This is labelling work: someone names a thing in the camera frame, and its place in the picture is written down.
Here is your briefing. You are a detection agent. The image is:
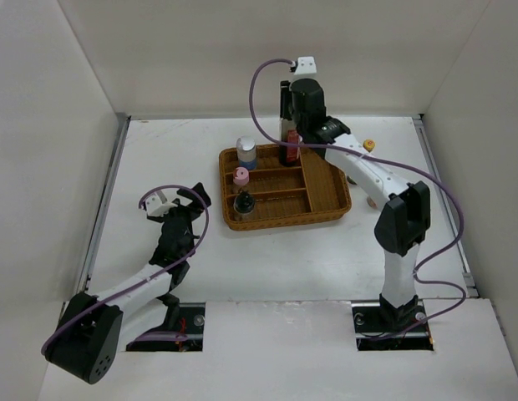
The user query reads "black-capped pepper grinder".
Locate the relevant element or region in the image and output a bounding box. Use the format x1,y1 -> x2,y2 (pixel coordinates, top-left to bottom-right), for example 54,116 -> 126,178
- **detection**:
233,190 -> 256,221

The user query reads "tall black-capped sauce bottle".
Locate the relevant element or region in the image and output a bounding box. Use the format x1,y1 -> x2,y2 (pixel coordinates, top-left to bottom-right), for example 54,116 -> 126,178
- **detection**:
279,117 -> 300,167

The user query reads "pink-capped spice shaker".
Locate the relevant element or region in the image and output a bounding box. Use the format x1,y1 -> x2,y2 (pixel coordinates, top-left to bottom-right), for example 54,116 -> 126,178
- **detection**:
233,166 -> 250,187

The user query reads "black-capped shaker blue label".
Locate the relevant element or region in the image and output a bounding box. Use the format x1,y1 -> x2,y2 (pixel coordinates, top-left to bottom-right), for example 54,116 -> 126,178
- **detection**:
236,136 -> 257,170

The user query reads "yellow-capped red sauce bottle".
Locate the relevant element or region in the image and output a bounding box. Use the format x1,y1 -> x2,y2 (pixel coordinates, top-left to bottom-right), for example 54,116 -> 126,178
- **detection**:
363,140 -> 375,152

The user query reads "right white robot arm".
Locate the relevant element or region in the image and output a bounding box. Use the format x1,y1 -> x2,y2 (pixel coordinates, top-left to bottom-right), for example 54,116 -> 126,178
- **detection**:
280,79 -> 430,331

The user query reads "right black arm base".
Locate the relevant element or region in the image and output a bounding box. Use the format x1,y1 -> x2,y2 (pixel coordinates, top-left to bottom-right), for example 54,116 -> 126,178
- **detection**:
351,300 -> 434,352

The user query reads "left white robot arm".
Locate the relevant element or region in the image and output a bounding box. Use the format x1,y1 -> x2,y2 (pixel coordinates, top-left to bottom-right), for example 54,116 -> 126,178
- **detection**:
41,183 -> 211,384

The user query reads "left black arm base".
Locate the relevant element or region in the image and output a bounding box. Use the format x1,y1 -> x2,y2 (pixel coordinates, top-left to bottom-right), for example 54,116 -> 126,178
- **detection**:
125,294 -> 206,353

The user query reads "brown wicker divided basket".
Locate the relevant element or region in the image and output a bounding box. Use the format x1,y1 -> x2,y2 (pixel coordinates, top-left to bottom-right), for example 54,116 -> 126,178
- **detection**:
219,145 -> 352,231

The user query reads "short red-labelled jar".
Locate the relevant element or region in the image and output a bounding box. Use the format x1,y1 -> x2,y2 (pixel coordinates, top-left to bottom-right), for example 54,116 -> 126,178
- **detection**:
367,196 -> 378,210

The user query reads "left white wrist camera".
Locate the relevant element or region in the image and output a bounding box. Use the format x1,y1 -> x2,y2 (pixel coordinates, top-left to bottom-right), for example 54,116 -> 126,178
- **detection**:
139,190 -> 177,217

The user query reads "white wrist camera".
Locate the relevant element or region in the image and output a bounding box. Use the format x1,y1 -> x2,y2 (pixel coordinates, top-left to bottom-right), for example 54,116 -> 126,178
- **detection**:
139,190 -> 177,217
290,56 -> 317,79

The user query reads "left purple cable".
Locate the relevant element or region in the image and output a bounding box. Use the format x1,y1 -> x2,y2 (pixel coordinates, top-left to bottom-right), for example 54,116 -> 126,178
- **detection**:
40,184 -> 211,356

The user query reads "purple cable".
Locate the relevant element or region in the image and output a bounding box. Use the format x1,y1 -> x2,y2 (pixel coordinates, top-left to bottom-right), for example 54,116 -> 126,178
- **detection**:
40,184 -> 211,356
248,58 -> 468,339

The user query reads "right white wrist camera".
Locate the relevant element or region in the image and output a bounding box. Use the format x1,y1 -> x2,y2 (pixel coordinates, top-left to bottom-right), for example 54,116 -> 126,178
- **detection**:
290,56 -> 317,79

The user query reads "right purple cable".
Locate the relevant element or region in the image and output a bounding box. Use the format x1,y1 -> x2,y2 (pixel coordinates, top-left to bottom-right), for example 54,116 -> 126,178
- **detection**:
248,58 -> 468,339

